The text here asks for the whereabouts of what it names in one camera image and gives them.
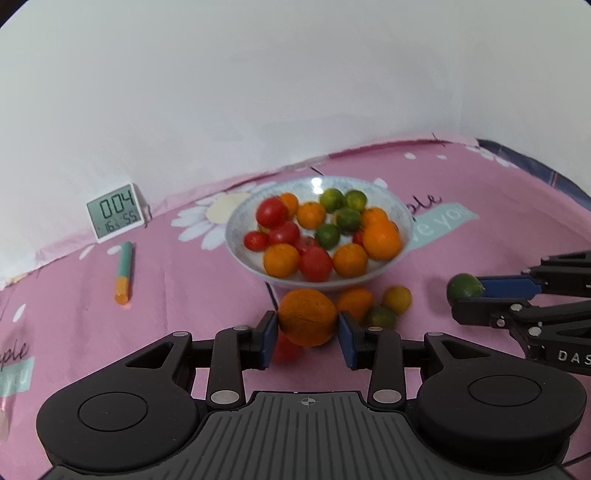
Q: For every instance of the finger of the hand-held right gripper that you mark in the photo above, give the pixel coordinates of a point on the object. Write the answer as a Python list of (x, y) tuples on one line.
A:
[(475, 310), (508, 286)]

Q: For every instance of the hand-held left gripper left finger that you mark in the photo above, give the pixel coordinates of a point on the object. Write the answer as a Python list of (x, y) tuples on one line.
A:
[(268, 341)]

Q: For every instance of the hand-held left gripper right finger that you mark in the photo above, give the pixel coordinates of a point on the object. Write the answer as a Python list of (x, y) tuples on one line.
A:
[(346, 344)]

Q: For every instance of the green lime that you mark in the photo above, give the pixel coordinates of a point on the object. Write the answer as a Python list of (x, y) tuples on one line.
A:
[(356, 200), (347, 219), (461, 286), (331, 200), (327, 236), (381, 318)]

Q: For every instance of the large orange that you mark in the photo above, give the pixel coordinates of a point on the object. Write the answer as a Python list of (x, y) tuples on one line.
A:
[(382, 240), (375, 215), (307, 318)]

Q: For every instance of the red tomato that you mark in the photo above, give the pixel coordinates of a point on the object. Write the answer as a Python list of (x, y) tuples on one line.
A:
[(284, 233), (315, 264), (271, 211), (288, 351), (358, 238), (305, 242), (255, 241)]

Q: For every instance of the white bowl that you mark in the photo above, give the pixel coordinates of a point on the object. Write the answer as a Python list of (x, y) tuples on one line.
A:
[(392, 203)]

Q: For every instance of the blue plaid cloth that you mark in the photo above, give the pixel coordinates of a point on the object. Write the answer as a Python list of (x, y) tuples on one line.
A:
[(554, 175)]

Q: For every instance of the teal and orange pen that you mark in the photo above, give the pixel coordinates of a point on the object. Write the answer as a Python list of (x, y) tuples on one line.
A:
[(124, 267)]

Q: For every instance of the white digital clock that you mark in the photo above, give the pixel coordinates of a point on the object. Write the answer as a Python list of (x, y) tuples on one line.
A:
[(117, 212)]

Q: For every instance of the pink printed blanket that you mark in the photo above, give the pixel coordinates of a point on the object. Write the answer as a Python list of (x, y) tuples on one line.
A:
[(69, 323)]

